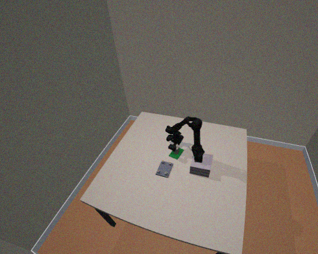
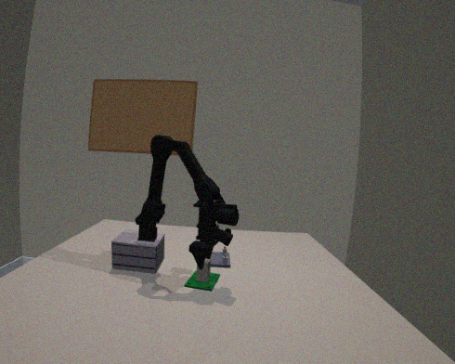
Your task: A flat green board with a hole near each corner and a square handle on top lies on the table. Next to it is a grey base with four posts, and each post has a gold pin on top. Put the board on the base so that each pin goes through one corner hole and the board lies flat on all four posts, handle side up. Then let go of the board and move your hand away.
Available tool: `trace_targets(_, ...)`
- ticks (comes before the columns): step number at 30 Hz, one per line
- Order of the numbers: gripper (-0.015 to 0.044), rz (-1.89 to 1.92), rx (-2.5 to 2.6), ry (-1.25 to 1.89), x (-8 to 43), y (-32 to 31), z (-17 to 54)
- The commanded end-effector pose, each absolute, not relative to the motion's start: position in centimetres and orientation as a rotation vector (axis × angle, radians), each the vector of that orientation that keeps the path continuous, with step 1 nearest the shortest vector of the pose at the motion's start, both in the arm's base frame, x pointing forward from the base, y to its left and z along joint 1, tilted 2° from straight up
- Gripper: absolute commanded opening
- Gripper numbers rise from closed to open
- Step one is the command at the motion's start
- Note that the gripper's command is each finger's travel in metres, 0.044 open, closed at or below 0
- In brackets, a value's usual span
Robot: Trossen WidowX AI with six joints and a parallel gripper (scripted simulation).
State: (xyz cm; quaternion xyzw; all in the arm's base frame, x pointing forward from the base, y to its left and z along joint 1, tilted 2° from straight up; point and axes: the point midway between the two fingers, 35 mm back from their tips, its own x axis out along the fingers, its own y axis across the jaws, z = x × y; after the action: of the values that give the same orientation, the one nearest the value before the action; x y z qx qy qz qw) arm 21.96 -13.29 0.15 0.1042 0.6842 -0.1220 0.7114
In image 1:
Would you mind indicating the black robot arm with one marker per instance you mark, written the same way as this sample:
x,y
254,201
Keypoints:
x,y
195,125

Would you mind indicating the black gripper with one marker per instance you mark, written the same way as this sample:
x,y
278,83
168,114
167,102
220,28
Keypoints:
x,y
175,141

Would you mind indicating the green circuit board with grey square handle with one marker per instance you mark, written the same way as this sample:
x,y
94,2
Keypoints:
x,y
177,153

